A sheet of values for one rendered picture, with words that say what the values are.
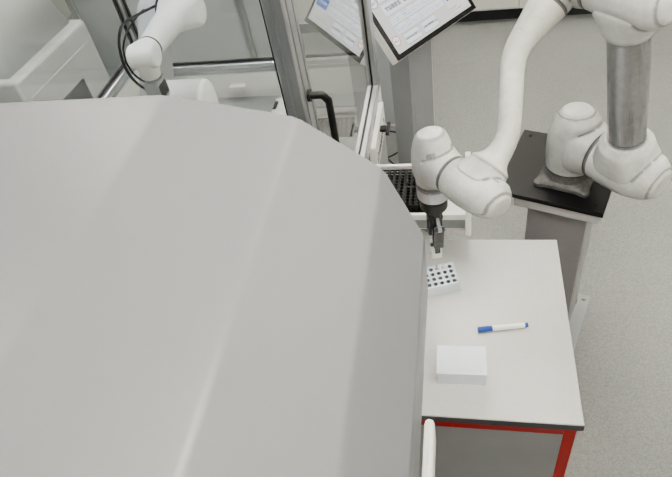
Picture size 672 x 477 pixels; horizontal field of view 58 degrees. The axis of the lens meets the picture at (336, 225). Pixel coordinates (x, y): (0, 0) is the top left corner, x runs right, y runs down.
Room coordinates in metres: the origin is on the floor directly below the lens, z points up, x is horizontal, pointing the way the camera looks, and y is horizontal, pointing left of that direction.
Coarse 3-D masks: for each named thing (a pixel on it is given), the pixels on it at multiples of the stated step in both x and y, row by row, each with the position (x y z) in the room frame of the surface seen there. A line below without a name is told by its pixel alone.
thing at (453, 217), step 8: (384, 168) 1.59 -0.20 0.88; (392, 168) 1.59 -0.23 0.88; (400, 168) 1.58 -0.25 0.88; (408, 168) 1.57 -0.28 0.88; (448, 200) 1.42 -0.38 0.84; (448, 208) 1.39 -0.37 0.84; (456, 208) 1.38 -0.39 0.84; (416, 216) 1.33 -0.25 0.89; (424, 216) 1.32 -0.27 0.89; (448, 216) 1.30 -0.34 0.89; (456, 216) 1.29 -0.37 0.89; (464, 216) 1.29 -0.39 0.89; (424, 224) 1.32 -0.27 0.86; (448, 224) 1.30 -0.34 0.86; (456, 224) 1.29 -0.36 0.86; (464, 224) 1.28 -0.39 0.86
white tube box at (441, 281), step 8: (440, 264) 1.20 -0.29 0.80; (448, 264) 1.19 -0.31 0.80; (432, 272) 1.17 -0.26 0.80; (440, 272) 1.17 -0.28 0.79; (448, 272) 1.16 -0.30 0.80; (456, 272) 1.15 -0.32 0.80; (432, 280) 1.15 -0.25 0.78; (440, 280) 1.14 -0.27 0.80; (448, 280) 1.13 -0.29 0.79; (456, 280) 1.13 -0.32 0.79; (432, 288) 1.11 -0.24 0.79; (440, 288) 1.11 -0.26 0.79; (448, 288) 1.11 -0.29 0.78; (456, 288) 1.11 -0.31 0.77
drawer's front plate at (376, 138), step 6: (378, 102) 1.93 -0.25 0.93; (378, 108) 1.89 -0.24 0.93; (378, 114) 1.85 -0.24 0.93; (378, 120) 1.81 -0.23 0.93; (384, 120) 1.92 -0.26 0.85; (378, 126) 1.78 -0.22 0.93; (378, 132) 1.75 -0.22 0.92; (372, 138) 1.72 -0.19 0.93; (378, 138) 1.74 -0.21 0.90; (372, 144) 1.68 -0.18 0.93; (378, 144) 1.73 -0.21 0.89; (372, 150) 1.66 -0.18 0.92; (378, 150) 1.71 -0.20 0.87; (372, 156) 1.66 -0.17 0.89; (378, 156) 1.70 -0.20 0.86; (372, 162) 1.66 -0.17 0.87; (378, 162) 1.68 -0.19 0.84
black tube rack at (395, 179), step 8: (392, 176) 1.53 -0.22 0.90; (400, 176) 1.52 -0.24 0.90; (408, 176) 1.51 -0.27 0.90; (400, 184) 1.48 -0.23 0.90; (408, 184) 1.47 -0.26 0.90; (400, 192) 1.47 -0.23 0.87; (408, 192) 1.47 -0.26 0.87; (408, 200) 1.40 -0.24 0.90; (416, 200) 1.39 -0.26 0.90; (408, 208) 1.39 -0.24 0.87; (416, 208) 1.38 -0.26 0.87
